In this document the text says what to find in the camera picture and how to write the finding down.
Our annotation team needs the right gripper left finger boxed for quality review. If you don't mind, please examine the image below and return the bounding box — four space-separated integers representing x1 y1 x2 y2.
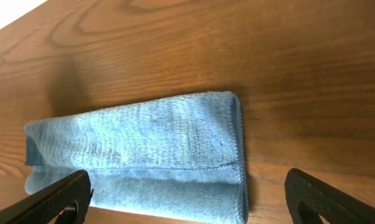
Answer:
0 170 93 224

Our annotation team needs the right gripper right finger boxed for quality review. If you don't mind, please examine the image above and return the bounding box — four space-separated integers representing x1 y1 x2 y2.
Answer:
284 168 375 224

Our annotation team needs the blue cloth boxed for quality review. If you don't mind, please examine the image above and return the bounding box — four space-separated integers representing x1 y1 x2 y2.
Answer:
24 91 248 223

